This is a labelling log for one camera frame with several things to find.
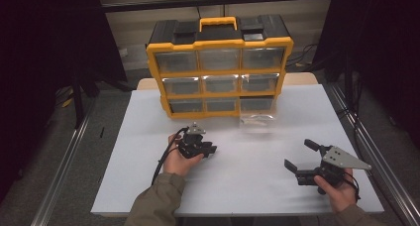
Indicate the yellow floor scrap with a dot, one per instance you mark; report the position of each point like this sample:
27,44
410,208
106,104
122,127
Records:
67,102

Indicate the yellow black organizer cabinet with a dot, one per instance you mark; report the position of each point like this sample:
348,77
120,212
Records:
218,42

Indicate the black curtain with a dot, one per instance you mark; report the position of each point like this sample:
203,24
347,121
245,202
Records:
379,37
39,54

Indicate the black horizontal bar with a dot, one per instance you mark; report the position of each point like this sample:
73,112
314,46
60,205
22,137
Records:
165,4

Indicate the aluminium floor rail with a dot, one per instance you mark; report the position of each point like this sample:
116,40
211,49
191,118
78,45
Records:
379,156
62,173

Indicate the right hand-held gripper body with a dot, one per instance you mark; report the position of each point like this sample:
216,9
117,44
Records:
345,158

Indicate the clear plastic drawer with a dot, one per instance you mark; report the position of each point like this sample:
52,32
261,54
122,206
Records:
257,122

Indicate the grid of clear bins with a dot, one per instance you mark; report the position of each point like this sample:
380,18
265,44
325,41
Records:
181,86

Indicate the small black marker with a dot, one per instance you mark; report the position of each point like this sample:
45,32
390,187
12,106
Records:
102,132

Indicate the person's left hand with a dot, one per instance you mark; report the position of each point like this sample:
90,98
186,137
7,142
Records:
178,163

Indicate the person's right hand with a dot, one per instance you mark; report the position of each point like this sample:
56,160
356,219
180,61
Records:
343,196

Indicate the black metal stand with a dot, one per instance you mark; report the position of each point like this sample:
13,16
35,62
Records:
77,100

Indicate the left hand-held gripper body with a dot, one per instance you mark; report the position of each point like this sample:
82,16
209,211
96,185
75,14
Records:
191,146

